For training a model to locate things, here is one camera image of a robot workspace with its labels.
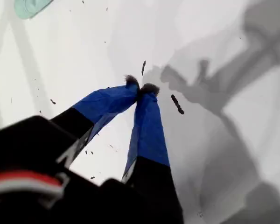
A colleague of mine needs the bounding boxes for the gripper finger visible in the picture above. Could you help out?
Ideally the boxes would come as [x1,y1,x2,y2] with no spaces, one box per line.
[121,83,183,218]
[50,74,140,150]

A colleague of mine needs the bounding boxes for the pale green T-shirt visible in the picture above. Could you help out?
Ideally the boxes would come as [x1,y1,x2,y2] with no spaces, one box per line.
[14,0,54,20]

